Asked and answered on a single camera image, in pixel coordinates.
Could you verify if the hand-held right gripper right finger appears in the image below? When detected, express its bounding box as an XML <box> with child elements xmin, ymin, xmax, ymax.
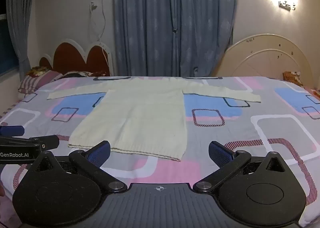
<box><xmin>193</xmin><ymin>141</ymin><xmax>288</xmax><ymax>193</ymax></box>

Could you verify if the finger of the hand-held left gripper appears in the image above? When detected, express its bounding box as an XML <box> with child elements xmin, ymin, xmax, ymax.
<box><xmin>0</xmin><ymin>125</ymin><xmax>25</xmax><ymax>136</ymax></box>
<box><xmin>29</xmin><ymin>135</ymin><xmax>60</xmax><ymax>150</ymax></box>

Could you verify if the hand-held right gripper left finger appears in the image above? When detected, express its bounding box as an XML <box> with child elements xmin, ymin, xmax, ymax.
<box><xmin>31</xmin><ymin>140</ymin><xmax>128</xmax><ymax>193</ymax></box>

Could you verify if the cream knit sweater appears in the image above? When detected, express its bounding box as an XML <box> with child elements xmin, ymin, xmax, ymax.
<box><xmin>47</xmin><ymin>77</ymin><xmax>262</xmax><ymax>162</ymax></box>

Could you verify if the printed bed sheet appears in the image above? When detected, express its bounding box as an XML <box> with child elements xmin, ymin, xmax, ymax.
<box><xmin>0</xmin><ymin>75</ymin><xmax>320</xmax><ymax>228</ymax></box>

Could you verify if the striped pink pillow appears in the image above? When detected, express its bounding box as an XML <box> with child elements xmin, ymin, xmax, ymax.
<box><xmin>18</xmin><ymin>70</ymin><xmax>63</xmax><ymax>94</ymax></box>

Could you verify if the floral red yellow cloth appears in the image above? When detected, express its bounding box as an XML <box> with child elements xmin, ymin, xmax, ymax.
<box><xmin>26</xmin><ymin>66</ymin><xmax>54</xmax><ymax>77</ymax></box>

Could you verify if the dark patterned pillow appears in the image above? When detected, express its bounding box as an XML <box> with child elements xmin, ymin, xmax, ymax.
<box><xmin>61</xmin><ymin>70</ymin><xmax>109</xmax><ymax>79</ymax></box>

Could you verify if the red scalloped headboard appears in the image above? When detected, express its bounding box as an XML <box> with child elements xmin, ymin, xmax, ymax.
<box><xmin>39</xmin><ymin>38</ymin><xmax>114</xmax><ymax>77</ymax></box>

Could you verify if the dark window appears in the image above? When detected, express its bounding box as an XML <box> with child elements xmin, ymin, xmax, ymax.
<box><xmin>0</xmin><ymin>0</ymin><xmax>20</xmax><ymax>76</ymax></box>

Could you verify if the orange patterned pillow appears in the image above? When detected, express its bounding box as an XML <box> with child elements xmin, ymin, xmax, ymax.
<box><xmin>282</xmin><ymin>70</ymin><xmax>305</xmax><ymax>87</ymax></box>

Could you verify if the narrow blue curtain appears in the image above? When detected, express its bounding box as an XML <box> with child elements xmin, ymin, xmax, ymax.
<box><xmin>5</xmin><ymin>0</ymin><xmax>38</xmax><ymax>82</ymax></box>

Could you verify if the dark grey ribbed mat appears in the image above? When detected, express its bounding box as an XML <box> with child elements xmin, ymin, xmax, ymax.
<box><xmin>112</xmin><ymin>0</ymin><xmax>240</xmax><ymax>79</ymax></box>

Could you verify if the white cable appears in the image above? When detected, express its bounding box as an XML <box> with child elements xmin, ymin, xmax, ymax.
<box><xmin>98</xmin><ymin>0</ymin><xmax>111</xmax><ymax>69</ymax></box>

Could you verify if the wall lamp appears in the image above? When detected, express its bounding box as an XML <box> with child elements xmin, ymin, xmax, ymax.
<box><xmin>278</xmin><ymin>0</ymin><xmax>297</xmax><ymax>11</ymax></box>

